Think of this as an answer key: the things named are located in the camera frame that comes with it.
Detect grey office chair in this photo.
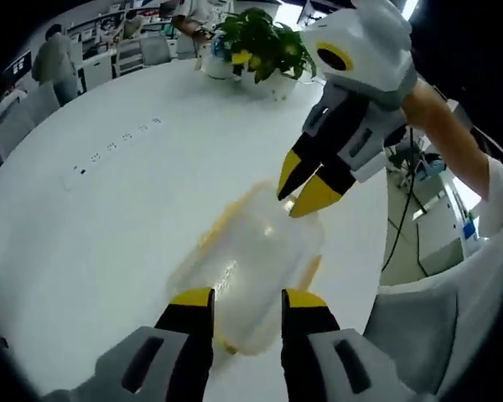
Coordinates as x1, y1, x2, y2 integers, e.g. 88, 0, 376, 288
362, 284, 494, 397

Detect clear plastic box yellow buckles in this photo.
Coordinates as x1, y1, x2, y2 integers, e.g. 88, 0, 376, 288
166, 179, 324, 357

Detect white office chair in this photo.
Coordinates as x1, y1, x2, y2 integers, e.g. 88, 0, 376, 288
0, 94, 38, 157
114, 39, 146, 77
140, 33, 171, 66
26, 81, 63, 123

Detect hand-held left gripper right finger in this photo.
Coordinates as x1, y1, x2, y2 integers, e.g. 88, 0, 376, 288
280, 288, 428, 402

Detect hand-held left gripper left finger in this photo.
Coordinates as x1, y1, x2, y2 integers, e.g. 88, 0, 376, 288
41, 286, 215, 402

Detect black hanging cable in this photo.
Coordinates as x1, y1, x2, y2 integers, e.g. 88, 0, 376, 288
383, 125, 429, 276

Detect dark wall screen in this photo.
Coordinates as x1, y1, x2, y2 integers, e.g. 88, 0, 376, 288
3, 49, 34, 85

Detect potted green plant white pot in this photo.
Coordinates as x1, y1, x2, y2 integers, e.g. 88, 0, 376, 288
203, 7, 318, 101

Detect in-table socket strip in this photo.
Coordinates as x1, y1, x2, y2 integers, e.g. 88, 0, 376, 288
60, 116, 165, 192

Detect white cabinet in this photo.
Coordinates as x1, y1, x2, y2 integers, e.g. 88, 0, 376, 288
416, 199, 465, 270

